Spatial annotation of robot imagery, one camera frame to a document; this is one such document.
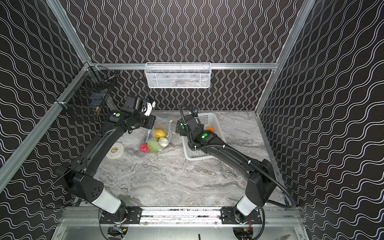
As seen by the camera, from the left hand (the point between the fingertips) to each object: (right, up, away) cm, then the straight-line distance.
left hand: (157, 119), depth 78 cm
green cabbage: (-5, -16, +13) cm, 21 cm away
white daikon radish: (+2, -12, +7) cm, 14 cm away
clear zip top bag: (+4, -3, +1) cm, 6 cm away
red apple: (-12, -17, +16) cm, 27 cm away
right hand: (+16, -2, +2) cm, 16 cm away
